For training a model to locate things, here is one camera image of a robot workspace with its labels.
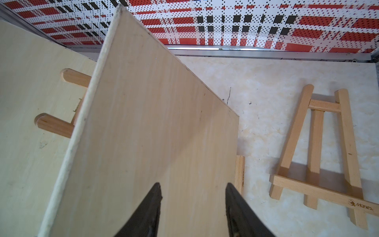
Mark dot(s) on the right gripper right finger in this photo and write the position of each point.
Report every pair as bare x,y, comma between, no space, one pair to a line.
242,220

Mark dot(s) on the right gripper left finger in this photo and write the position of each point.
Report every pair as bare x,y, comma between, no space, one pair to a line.
144,222

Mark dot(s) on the wooden board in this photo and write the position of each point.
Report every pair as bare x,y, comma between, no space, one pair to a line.
146,118
30,157

